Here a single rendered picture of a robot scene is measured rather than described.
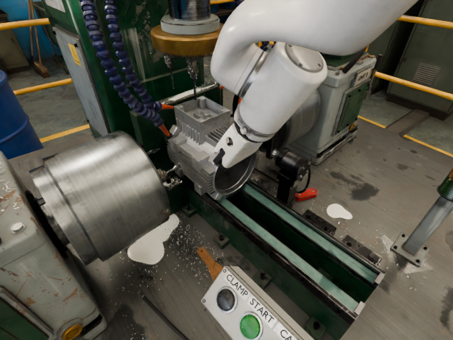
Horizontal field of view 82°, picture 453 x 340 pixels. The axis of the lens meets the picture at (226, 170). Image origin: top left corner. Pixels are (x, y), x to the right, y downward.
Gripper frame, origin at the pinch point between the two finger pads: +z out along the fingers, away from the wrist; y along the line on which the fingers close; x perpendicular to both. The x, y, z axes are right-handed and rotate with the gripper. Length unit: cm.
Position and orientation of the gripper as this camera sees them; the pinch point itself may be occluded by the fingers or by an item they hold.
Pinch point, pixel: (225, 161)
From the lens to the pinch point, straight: 62.0
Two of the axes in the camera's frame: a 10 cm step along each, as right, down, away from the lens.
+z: -3.4, 4.3, 8.4
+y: 7.3, -4.4, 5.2
